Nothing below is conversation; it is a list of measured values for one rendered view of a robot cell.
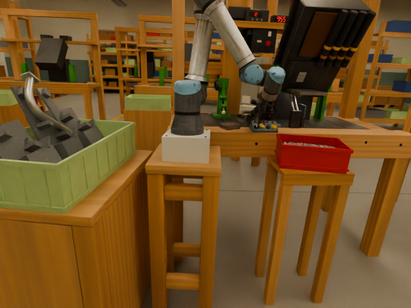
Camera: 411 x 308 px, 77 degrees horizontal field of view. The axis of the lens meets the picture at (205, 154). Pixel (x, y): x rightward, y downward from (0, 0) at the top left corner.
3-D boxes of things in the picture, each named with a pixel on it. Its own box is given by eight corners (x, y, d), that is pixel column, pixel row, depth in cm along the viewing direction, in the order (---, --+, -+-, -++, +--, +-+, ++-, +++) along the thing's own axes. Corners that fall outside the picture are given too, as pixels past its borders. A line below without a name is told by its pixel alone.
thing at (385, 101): (385, 105, 1018) (390, 85, 994) (401, 109, 942) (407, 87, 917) (356, 104, 1008) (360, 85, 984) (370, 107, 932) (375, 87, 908)
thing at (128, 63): (166, 95, 1066) (164, 36, 994) (91, 92, 1053) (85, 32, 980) (167, 93, 1118) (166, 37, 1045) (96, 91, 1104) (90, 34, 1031)
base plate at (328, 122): (370, 132, 168) (370, 129, 167) (200, 129, 158) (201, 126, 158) (334, 119, 207) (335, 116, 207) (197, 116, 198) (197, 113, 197)
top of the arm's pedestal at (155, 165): (221, 177, 109) (221, 168, 107) (145, 173, 109) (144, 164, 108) (219, 153, 139) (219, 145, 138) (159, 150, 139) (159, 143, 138)
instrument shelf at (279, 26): (345, 32, 179) (346, 26, 178) (216, 25, 171) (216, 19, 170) (326, 36, 203) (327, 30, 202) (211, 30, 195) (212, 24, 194)
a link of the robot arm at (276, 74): (269, 63, 118) (287, 67, 117) (263, 82, 127) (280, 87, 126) (266, 73, 113) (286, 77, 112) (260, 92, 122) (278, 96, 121)
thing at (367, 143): (411, 159, 161) (418, 135, 156) (167, 156, 148) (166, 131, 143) (393, 151, 174) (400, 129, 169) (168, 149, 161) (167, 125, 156)
